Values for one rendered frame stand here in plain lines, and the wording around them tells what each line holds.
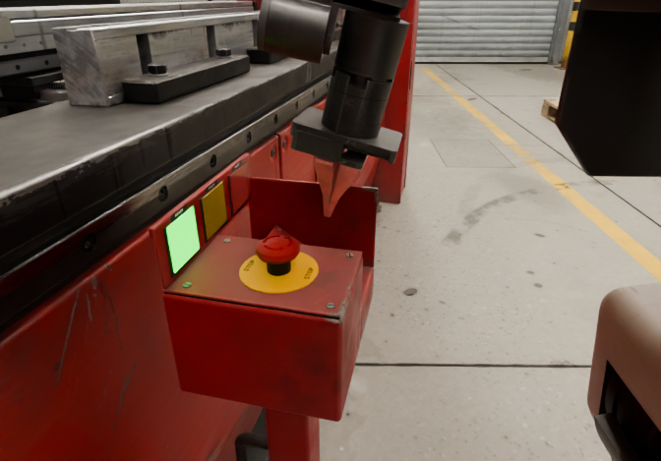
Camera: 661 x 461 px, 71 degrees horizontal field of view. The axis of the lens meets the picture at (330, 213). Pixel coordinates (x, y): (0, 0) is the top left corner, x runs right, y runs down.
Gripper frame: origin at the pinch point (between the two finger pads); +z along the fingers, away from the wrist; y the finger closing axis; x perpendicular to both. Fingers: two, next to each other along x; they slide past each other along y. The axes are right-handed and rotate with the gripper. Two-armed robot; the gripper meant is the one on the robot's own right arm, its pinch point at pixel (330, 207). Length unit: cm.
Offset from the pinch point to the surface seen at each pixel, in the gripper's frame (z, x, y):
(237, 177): 0.1, -0.7, 10.9
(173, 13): -3, -70, 57
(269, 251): -0.1, 11.3, 3.0
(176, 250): 1.7, 12.7, 10.7
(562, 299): 65, -108, -79
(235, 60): -4.1, -35.2, 26.3
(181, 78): -3.8, -17.5, 27.0
